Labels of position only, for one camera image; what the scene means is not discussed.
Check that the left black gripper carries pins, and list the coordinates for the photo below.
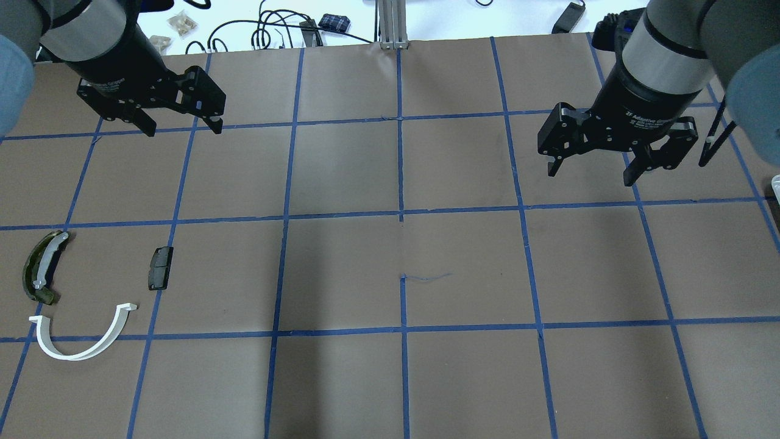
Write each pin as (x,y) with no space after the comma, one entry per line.
(120,66)

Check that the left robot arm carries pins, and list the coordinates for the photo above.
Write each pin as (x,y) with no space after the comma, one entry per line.
(72,31)

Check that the plastic bag of parts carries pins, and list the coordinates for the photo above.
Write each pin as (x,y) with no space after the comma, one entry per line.
(182,23)
(160,43)

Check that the small blue checkered pouch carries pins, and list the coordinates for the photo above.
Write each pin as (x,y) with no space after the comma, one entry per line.
(334,23)

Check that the black power adapter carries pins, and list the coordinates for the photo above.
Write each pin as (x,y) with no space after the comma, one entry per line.
(570,16)

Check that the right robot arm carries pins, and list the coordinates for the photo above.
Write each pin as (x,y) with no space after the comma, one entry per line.
(665,55)

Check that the dark green brake shoe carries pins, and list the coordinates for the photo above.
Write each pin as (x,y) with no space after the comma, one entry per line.
(38,266)

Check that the black brake pad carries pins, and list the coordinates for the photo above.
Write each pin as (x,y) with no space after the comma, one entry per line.
(159,268)

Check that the aluminium frame post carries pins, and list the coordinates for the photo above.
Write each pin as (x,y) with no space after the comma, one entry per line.
(392,29)

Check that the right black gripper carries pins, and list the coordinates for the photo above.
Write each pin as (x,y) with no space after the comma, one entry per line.
(641,100)

